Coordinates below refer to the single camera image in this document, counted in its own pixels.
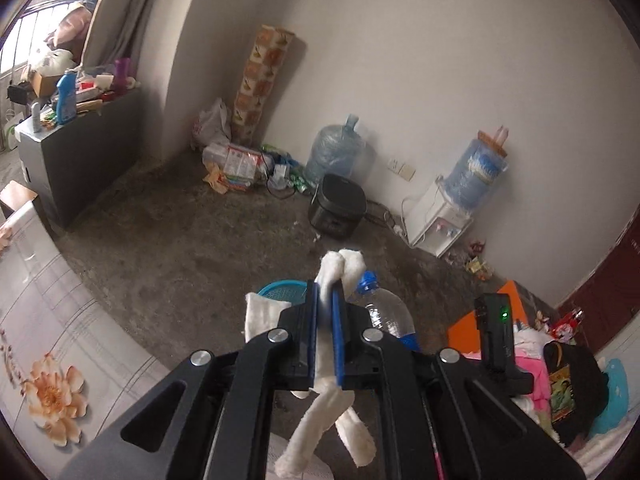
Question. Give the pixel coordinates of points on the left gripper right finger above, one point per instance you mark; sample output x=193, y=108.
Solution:
x=442, y=416

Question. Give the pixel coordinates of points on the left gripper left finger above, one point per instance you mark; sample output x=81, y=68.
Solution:
x=209, y=418

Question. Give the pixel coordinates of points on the clear Pepsi plastic bottle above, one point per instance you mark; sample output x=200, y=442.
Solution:
x=387, y=311

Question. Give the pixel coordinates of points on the white cloth strip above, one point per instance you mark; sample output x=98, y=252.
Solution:
x=333, y=405

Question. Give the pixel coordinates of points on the blue plastic trash basket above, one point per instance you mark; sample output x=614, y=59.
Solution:
x=292, y=291

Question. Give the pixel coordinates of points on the white water dispenser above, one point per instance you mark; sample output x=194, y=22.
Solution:
x=435, y=222

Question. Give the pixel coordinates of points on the clothes pile on bed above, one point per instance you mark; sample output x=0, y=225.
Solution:
x=570, y=389

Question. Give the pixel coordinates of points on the water jug on dispenser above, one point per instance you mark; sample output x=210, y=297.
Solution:
x=477, y=170

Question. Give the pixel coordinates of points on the floral bed sheet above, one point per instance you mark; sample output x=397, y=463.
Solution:
x=51, y=322

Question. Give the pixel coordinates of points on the black rice cooker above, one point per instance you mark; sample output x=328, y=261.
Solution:
x=337, y=207

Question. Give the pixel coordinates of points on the empty blue water jug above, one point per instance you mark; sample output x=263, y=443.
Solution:
x=336, y=150

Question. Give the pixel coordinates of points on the pile of packages on floor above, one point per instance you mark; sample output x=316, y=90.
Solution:
x=235, y=167

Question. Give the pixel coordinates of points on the grey cabinet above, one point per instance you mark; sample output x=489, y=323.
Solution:
x=69, y=166

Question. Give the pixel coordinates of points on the white plastic bag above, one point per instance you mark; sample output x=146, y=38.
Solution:
x=212, y=125

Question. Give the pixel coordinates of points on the small wooden stool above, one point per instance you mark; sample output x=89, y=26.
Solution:
x=14, y=196

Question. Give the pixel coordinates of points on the patterned rolled mat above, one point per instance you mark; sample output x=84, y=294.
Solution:
x=260, y=71

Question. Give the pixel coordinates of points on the blue detergent bottle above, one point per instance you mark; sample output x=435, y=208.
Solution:
x=65, y=109

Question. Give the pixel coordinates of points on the purple cup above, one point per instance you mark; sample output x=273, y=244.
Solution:
x=121, y=74

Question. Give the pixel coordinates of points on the clutter pile by window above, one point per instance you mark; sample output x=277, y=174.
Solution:
x=43, y=27

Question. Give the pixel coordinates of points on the beige curtain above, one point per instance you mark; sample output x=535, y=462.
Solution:
x=116, y=31

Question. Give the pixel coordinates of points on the wall power socket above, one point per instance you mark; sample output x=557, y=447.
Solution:
x=401, y=169

